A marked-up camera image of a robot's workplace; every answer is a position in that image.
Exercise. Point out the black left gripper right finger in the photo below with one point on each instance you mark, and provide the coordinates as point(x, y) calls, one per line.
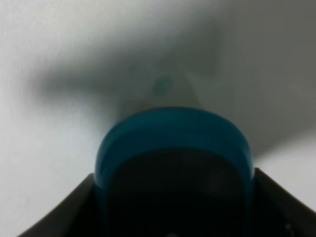
point(271, 211)

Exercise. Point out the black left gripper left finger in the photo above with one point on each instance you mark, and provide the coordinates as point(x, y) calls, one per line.
point(78, 215)

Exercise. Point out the blue and black computer mouse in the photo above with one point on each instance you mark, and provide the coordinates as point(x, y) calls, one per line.
point(174, 172)

